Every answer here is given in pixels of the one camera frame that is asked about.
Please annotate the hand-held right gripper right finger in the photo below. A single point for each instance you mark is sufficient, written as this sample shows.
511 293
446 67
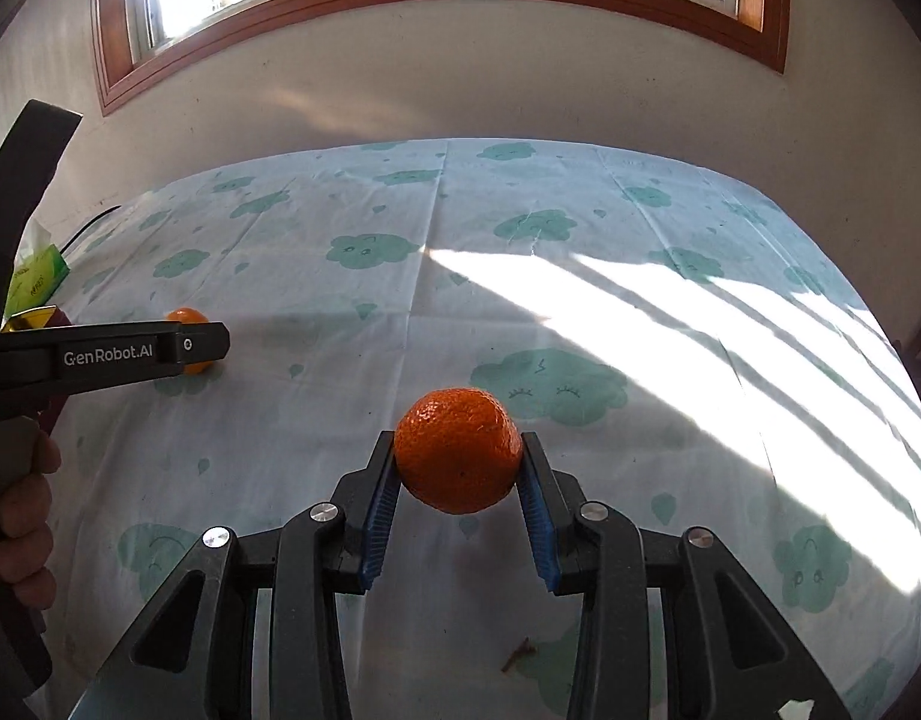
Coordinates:
539 532

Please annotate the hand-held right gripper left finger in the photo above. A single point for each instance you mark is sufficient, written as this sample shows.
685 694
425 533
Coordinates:
378 525

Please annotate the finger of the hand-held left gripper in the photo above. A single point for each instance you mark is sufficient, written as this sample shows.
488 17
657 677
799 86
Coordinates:
205 346

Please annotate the orange mandarin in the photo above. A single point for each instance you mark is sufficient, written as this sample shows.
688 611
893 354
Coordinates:
186 315
459 450

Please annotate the gold metal tray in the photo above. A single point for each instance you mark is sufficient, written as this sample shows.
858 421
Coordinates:
33 319

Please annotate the person's left hand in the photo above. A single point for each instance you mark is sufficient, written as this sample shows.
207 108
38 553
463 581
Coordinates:
25 540

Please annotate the green tissue pack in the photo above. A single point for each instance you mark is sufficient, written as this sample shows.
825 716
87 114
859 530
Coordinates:
36 274

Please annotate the small brown stem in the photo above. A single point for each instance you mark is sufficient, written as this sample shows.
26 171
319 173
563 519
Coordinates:
520 654

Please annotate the cloud print tablecloth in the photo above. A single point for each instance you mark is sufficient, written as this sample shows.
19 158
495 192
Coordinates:
580 277

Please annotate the wooden framed window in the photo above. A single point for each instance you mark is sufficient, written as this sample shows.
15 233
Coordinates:
430 0

